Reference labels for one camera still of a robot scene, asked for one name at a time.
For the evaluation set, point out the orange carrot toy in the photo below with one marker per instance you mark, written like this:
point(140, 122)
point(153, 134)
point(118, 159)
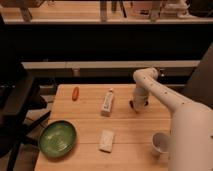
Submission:
point(75, 94)

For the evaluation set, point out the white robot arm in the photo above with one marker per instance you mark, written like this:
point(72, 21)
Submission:
point(191, 128)

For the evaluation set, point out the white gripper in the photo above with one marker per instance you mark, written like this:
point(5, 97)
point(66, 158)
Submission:
point(139, 102)

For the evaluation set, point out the black eraser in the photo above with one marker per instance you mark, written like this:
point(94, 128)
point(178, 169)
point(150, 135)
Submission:
point(131, 104)

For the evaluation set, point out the green bowl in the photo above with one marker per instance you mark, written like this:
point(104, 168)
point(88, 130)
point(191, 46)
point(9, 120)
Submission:
point(57, 139)

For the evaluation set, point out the white paper cup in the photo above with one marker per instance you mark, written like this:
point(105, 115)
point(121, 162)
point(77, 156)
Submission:
point(159, 144)

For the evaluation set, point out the black chair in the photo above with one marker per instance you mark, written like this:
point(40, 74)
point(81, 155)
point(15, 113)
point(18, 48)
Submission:
point(20, 94)

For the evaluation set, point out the white sponge block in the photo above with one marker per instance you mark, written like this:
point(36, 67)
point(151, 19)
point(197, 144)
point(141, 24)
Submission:
point(106, 140)

